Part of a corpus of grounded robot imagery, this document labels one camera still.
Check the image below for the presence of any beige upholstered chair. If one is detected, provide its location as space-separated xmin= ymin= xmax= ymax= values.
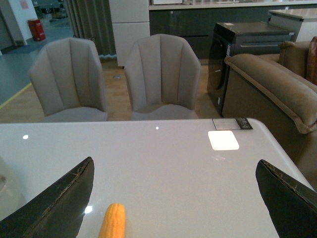
xmin=124 ymin=34 xmax=201 ymax=120
xmin=29 ymin=38 xmax=108 ymax=122

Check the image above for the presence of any brown sofa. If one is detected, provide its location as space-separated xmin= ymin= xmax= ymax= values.
xmin=222 ymin=38 xmax=317 ymax=187

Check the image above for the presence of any yellow corn cob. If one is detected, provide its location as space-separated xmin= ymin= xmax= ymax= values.
xmin=98 ymin=203 xmax=126 ymax=238

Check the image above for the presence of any white electric cooking pot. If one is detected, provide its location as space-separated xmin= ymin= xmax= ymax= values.
xmin=0 ymin=158 xmax=21 ymax=220

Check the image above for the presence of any black washing machine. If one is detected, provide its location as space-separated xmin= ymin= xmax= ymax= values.
xmin=207 ymin=22 xmax=294 ymax=115

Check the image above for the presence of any dark grey kitchen counter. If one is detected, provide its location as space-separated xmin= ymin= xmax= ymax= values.
xmin=149 ymin=0 xmax=317 ymax=60

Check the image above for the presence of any right beige upholstered chair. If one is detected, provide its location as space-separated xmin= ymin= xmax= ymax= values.
xmin=124 ymin=34 xmax=201 ymax=120

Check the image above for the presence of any table corner label sticker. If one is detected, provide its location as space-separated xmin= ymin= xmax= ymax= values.
xmin=212 ymin=118 xmax=253 ymax=130

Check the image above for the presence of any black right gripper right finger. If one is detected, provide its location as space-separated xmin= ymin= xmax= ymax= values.
xmin=256 ymin=160 xmax=317 ymax=238

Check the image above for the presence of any left beige upholstered chair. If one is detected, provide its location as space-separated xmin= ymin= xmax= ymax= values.
xmin=29 ymin=38 xmax=108 ymax=122

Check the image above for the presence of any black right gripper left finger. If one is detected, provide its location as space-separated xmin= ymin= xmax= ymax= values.
xmin=0 ymin=157 xmax=95 ymax=238

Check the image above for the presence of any red bin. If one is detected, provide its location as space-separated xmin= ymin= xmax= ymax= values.
xmin=28 ymin=19 xmax=46 ymax=41

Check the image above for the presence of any white refrigerator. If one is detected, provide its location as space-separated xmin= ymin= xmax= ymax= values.
xmin=109 ymin=0 xmax=150 ymax=66

